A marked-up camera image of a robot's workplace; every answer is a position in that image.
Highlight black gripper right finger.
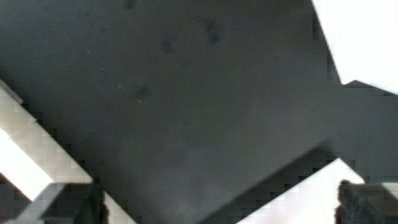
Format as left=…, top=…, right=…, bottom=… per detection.
left=335, top=180, right=398, bottom=224

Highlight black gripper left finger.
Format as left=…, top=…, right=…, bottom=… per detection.
left=13, top=183, right=109, bottom=224

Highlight white L-shaped border fence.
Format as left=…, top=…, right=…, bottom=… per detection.
left=0, top=80, right=138, bottom=224

